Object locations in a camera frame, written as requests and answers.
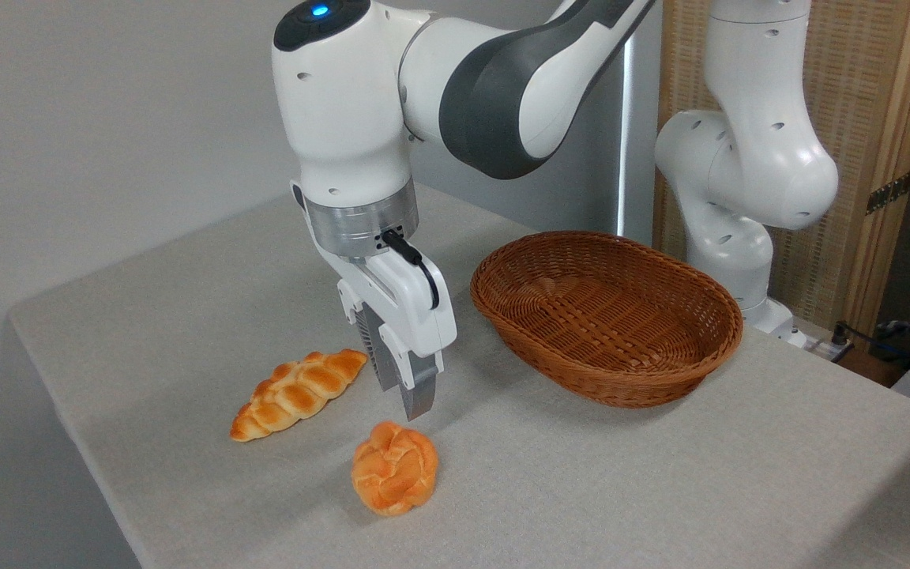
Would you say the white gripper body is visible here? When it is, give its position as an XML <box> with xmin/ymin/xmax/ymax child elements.
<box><xmin>291</xmin><ymin>182</ymin><xmax>458</xmax><ymax>358</ymax></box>

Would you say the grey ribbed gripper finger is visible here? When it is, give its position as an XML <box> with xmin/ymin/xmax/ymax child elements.
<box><xmin>336</xmin><ymin>278</ymin><xmax>400</xmax><ymax>394</ymax></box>
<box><xmin>378</xmin><ymin>324</ymin><xmax>445</xmax><ymax>422</ymax></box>

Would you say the round knotted bread roll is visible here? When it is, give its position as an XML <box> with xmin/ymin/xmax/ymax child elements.
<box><xmin>351</xmin><ymin>420</ymin><xmax>439</xmax><ymax>518</ymax></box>

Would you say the long braided bread loaf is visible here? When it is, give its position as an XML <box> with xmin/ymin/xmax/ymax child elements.
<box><xmin>229</xmin><ymin>349</ymin><xmax>369</xmax><ymax>443</ymax></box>

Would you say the brown wicker basket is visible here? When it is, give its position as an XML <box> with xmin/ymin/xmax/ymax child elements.
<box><xmin>470</xmin><ymin>231</ymin><xmax>744</xmax><ymax>409</ymax></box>

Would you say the grey tablecloth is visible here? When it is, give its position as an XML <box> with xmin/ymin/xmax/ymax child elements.
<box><xmin>7</xmin><ymin>182</ymin><xmax>910</xmax><ymax>569</ymax></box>

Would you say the white power strip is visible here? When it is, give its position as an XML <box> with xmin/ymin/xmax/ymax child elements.
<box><xmin>805</xmin><ymin>333</ymin><xmax>855</xmax><ymax>364</ymax></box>

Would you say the metal screen hinge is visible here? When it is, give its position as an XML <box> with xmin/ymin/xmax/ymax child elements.
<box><xmin>866</xmin><ymin>170</ymin><xmax>910</xmax><ymax>216</ymax></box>

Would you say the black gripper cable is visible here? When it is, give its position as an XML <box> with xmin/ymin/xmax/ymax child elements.
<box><xmin>381</xmin><ymin>229</ymin><xmax>441</xmax><ymax>311</ymax></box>

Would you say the black cable bundle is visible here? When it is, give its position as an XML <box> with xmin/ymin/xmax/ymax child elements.
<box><xmin>833</xmin><ymin>318</ymin><xmax>910</xmax><ymax>374</ymax></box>

